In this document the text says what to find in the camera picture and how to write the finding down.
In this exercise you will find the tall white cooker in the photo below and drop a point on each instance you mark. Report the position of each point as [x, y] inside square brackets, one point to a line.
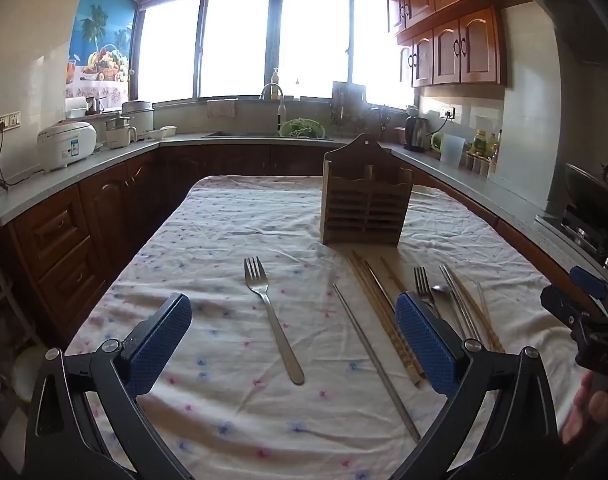
[137, 117]

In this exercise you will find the yellow green bottle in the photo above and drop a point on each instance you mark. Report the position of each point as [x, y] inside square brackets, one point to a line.
[479, 144]
[492, 147]

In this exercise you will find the yellow soap bottle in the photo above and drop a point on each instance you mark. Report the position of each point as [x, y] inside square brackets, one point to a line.
[275, 77]

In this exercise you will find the green cup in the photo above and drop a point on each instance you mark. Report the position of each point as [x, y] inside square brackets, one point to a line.
[436, 142]

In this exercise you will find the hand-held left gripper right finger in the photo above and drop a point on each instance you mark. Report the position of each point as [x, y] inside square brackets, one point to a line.
[426, 340]

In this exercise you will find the wooden utensil holder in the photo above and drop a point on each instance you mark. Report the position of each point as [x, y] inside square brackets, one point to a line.
[366, 200]

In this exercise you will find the green colander with vegetables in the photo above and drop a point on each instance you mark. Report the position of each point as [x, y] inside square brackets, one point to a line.
[301, 129]

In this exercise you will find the small white electric pot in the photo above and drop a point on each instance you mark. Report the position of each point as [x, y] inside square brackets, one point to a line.
[119, 135]

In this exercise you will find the wall socket with plug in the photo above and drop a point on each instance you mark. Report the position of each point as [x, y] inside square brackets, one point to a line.
[449, 112]

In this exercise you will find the white rice cooker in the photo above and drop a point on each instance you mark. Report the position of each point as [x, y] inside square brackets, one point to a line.
[66, 145]

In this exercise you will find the small metal fork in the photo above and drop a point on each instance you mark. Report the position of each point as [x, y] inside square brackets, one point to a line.
[423, 282]

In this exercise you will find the white dotted tablecloth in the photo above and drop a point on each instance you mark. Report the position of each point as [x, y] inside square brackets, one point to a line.
[223, 240]

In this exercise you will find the brown small kettle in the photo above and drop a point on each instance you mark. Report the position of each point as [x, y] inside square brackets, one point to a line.
[94, 106]

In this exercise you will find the white round stool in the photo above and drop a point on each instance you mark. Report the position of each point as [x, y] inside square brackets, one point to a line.
[28, 372]

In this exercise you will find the metal spoon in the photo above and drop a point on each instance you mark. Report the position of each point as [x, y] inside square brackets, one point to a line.
[441, 290]

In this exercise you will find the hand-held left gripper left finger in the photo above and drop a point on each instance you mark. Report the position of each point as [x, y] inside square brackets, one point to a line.
[158, 345]

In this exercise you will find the large metal fork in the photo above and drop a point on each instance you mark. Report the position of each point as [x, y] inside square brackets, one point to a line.
[276, 325]

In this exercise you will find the steel electric kettle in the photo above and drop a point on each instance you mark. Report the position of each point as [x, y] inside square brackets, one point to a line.
[416, 135]

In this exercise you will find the range hood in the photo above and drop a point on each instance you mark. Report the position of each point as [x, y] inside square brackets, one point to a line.
[584, 10]

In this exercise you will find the kitchen window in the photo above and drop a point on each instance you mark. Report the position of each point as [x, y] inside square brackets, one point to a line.
[233, 45]

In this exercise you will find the dark chopstick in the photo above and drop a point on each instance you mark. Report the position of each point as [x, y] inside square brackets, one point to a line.
[379, 282]

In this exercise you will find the wooden wall cabinets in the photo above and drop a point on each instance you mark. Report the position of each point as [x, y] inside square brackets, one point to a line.
[459, 50]

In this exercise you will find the wooden base cabinets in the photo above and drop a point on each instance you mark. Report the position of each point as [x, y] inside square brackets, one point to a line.
[98, 220]

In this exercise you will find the metal chopstick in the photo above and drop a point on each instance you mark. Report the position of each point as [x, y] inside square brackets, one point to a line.
[374, 355]
[459, 305]
[465, 305]

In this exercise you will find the pale chopstick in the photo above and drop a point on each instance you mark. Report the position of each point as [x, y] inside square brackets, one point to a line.
[482, 300]

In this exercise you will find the person's right hand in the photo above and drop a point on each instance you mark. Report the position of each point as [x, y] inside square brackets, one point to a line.
[596, 407]

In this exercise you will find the gas stove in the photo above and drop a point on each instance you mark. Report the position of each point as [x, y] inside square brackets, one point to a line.
[584, 230]

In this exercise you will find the spice jar set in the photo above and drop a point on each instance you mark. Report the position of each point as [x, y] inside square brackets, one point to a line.
[479, 165]

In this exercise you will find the grey kitchen countertop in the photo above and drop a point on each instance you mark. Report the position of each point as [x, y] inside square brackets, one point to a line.
[58, 180]

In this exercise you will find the beach and fruit wall poster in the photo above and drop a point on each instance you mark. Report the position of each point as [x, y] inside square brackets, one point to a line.
[103, 35]

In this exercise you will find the white container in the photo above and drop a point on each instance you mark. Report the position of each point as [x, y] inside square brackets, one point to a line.
[77, 109]

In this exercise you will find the translucent measuring jug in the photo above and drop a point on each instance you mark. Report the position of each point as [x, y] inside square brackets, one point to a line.
[453, 150]

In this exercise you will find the dark wok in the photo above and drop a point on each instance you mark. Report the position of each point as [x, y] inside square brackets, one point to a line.
[591, 185]

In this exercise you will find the white bowl on ledge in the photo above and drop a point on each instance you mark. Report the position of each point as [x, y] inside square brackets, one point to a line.
[412, 110]

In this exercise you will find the chrome faucet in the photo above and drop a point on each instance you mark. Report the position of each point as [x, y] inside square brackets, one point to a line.
[281, 110]

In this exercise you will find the wall socket strip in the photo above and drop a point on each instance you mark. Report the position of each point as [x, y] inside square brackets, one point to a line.
[3, 122]

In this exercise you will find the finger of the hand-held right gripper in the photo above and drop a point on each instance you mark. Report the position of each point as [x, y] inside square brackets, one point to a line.
[586, 280]
[559, 305]

